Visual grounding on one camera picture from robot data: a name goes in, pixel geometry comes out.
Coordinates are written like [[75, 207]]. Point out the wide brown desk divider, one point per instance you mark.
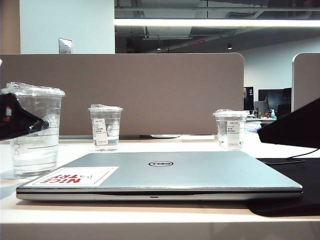
[[150, 87]]

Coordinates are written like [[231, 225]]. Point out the metal wall switch plate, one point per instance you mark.
[[65, 45]]

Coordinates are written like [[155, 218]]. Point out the blue spray bottle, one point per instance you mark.
[[273, 114]]

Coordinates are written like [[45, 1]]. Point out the silver Dell laptop with sticker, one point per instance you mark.
[[187, 175]]

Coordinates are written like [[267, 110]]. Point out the white ceiling light strip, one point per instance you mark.
[[212, 22]]

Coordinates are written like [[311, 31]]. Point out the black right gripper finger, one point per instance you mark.
[[297, 127]]

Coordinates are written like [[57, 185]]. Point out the small clear cup, flat label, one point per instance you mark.
[[230, 132]]

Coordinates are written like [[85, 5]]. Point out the small clear cup, label hanging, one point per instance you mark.
[[111, 125]]

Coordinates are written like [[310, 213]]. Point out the tall clear plastic cup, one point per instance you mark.
[[37, 155]]

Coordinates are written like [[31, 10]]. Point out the brown divider with white edge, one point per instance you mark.
[[308, 80]]

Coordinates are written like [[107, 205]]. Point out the black round cushion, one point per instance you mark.
[[266, 124]]

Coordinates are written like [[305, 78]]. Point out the black sign with number two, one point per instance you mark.
[[248, 98]]

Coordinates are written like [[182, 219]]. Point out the black mouse pad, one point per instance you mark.
[[300, 175]]

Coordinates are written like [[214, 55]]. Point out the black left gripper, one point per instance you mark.
[[8, 125]]

